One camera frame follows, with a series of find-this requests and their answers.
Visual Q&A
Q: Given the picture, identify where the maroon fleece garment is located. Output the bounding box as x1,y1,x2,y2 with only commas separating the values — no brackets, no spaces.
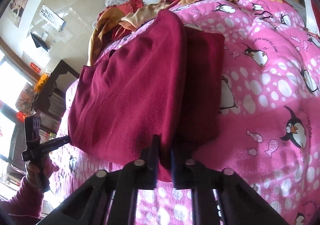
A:
68,10,225,182

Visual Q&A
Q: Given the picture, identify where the left hand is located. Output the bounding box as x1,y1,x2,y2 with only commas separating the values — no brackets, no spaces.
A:
25,155,60,192

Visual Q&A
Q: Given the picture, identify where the dark wooden desk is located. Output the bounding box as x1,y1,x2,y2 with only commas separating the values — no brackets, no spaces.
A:
33,60,80,134

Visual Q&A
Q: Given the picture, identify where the yellow plastic basket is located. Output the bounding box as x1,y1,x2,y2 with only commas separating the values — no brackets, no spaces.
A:
34,72,50,93

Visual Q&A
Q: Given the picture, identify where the red and yellow blanket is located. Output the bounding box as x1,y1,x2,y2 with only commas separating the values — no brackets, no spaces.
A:
86,0,284,66

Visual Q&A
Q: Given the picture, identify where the red heart pillow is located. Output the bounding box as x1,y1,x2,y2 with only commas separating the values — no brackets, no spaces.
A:
118,0,144,15

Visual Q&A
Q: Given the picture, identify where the red wall sticker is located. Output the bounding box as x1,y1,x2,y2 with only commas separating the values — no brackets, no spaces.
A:
30,62,41,74

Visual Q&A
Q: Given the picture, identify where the dark cloth on wall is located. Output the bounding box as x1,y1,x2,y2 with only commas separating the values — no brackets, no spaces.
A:
30,33,48,51

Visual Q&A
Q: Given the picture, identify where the wall calendar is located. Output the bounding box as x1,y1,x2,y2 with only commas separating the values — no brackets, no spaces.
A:
40,5,66,32

